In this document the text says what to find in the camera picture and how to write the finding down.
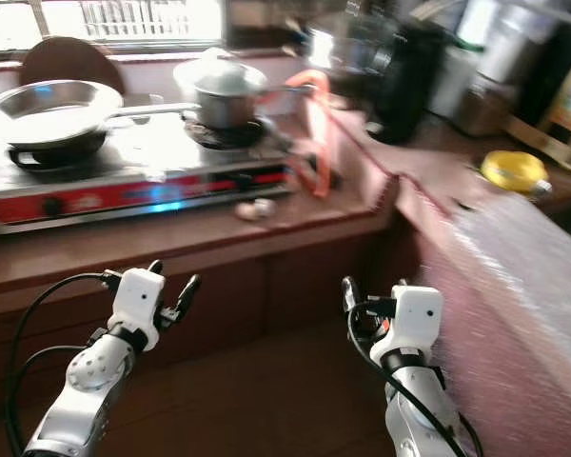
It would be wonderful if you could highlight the yellow plastic strainer bowl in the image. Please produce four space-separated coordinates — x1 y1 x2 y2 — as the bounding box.
481 150 553 199

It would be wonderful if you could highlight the garlic bulb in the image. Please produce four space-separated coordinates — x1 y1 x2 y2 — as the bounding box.
233 198 277 223

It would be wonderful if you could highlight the clear bubble wrap sheet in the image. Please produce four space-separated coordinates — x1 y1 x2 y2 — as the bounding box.
447 195 571 401

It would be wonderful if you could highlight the steel frying pan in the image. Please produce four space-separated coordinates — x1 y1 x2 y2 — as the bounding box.
0 79 201 153

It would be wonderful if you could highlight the steel pot with lid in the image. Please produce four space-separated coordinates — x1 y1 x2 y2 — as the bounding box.
173 48 272 129

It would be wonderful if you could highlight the black electric kettle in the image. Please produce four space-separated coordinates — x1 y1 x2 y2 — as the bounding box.
366 19 448 146

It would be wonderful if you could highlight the white jar with green lid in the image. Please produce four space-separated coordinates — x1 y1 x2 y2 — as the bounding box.
428 43 482 120

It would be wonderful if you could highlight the round brown cutting board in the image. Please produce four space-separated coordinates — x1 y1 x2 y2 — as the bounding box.
19 36 125 94

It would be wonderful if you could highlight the beige water ioniser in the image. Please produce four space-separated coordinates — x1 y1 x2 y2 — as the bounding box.
509 67 571 172

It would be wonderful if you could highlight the large shiny steel pot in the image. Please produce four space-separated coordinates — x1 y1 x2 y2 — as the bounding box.
300 24 382 96

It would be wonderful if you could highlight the window with metal grille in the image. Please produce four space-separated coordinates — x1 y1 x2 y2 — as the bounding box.
0 0 225 49

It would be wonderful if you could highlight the white plastic jug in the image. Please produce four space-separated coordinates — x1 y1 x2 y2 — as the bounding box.
476 0 548 87

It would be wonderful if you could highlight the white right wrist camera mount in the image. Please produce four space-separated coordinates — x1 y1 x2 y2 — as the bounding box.
371 286 444 368

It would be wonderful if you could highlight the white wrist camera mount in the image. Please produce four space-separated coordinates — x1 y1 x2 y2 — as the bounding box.
371 286 444 368
109 268 167 351

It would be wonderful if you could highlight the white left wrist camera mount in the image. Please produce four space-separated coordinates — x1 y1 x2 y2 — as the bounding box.
109 268 167 351

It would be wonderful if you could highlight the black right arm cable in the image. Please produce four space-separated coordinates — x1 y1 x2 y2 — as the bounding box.
346 314 484 457

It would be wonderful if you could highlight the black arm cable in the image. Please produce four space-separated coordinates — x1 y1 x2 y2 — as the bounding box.
346 314 484 457
19 345 82 457
4 272 117 457

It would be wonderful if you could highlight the orange gas hose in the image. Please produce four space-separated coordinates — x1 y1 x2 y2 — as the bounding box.
281 69 332 199

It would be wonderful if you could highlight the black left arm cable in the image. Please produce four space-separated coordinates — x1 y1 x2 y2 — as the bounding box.
4 272 117 457
19 345 82 457

